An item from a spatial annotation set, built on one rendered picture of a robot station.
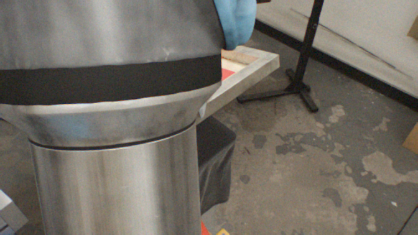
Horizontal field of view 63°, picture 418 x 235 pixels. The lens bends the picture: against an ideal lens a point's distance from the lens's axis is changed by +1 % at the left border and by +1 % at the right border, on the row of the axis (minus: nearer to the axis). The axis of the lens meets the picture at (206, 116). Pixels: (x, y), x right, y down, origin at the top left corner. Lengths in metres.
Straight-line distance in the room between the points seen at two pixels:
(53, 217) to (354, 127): 2.55
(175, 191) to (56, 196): 0.05
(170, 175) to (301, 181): 2.10
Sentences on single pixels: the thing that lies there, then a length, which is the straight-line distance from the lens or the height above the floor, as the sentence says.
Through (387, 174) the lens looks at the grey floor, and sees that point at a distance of 2.48.
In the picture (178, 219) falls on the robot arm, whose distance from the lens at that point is 0.17.
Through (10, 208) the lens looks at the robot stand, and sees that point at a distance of 0.82.
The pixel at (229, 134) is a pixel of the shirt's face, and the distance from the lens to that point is 1.16.
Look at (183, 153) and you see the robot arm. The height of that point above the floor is 1.70.
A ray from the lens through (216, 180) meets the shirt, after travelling 1.31.
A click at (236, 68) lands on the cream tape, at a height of 1.22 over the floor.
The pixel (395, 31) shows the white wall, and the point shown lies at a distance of 2.77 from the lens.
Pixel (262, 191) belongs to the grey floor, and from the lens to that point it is 2.16.
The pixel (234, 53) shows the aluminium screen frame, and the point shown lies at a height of 1.24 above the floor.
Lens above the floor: 1.83
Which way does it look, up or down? 47 degrees down
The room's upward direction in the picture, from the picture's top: straight up
